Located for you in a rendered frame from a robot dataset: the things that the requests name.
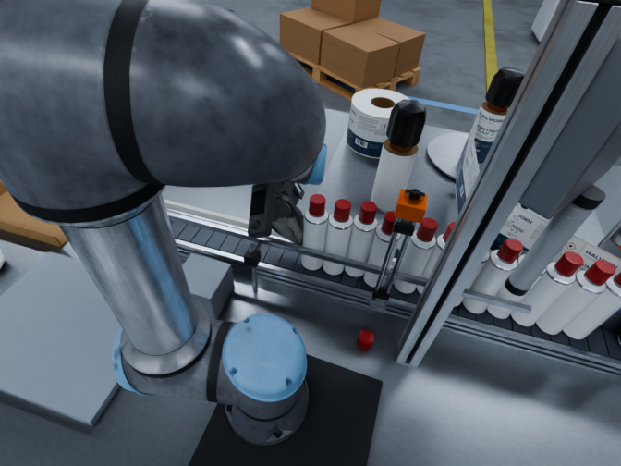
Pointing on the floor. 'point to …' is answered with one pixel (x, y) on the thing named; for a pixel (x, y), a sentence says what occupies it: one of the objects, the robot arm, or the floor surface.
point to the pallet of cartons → (352, 45)
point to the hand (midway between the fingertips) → (298, 243)
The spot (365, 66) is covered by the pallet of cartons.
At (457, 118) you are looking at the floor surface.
